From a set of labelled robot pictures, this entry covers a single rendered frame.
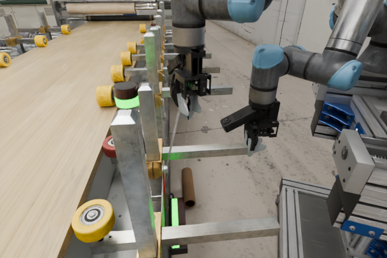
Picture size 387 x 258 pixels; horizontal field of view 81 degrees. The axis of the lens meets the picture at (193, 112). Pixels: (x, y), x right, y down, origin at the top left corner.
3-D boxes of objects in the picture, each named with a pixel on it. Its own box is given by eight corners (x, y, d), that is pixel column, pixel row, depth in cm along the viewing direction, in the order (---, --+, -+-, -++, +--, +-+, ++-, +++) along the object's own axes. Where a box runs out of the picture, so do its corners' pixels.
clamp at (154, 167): (163, 150, 78) (162, 137, 75) (162, 179, 66) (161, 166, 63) (147, 151, 77) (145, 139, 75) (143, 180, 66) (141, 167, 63)
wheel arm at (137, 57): (210, 57, 136) (211, 50, 135) (211, 59, 133) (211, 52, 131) (126, 59, 132) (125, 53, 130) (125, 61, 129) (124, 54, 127)
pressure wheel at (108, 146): (136, 158, 77) (131, 131, 71) (132, 175, 70) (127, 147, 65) (112, 160, 76) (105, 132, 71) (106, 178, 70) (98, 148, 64)
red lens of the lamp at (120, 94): (140, 88, 59) (139, 80, 58) (137, 98, 54) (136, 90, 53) (117, 89, 59) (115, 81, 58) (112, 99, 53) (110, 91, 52)
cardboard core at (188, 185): (191, 167, 175) (196, 198, 149) (191, 174, 179) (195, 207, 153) (181, 167, 174) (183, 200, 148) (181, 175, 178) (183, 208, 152)
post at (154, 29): (164, 120, 122) (158, 26, 98) (164, 123, 119) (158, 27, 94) (158, 120, 121) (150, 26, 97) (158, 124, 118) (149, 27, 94)
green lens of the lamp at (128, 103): (141, 97, 60) (140, 89, 59) (139, 107, 55) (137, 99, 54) (118, 98, 60) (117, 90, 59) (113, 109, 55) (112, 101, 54)
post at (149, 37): (164, 145, 99) (154, 31, 75) (163, 150, 96) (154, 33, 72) (156, 145, 99) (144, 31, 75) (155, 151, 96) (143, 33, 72)
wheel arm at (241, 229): (272, 225, 58) (275, 214, 55) (277, 238, 55) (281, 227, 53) (97, 242, 54) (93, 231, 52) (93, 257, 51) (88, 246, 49)
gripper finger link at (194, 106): (194, 127, 61) (194, 97, 56) (185, 117, 66) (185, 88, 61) (204, 124, 62) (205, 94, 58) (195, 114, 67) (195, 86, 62)
